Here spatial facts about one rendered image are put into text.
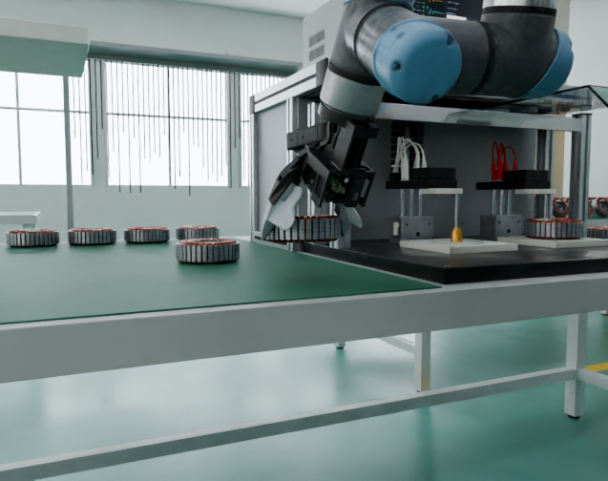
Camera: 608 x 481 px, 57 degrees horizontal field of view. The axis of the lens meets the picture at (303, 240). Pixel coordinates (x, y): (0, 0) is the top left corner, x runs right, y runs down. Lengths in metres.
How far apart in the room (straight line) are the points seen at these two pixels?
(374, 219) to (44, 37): 0.77
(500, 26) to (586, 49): 7.34
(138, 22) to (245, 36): 1.37
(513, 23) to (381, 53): 0.14
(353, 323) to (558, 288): 0.33
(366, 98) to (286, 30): 7.45
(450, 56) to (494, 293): 0.34
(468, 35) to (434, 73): 0.06
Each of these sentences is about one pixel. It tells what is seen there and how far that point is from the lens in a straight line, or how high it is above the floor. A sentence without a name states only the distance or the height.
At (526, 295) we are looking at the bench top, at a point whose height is 0.73.
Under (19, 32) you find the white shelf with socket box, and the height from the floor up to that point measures 1.18.
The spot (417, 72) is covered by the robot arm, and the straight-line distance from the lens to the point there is 0.56.
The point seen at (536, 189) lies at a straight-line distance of 1.22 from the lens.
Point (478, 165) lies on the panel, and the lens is 1.42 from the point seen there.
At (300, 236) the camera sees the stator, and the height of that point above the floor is 0.81.
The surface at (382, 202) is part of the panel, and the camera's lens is 1.26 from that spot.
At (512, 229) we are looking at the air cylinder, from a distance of 1.32.
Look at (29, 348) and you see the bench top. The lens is 0.57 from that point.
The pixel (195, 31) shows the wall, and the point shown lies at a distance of 7.70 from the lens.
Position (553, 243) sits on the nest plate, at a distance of 1.13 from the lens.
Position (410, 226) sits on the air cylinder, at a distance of 1.14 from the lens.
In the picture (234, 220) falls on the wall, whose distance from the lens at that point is 7.55.
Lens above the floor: 0.87
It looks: 5 degrees down
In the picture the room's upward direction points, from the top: straight up
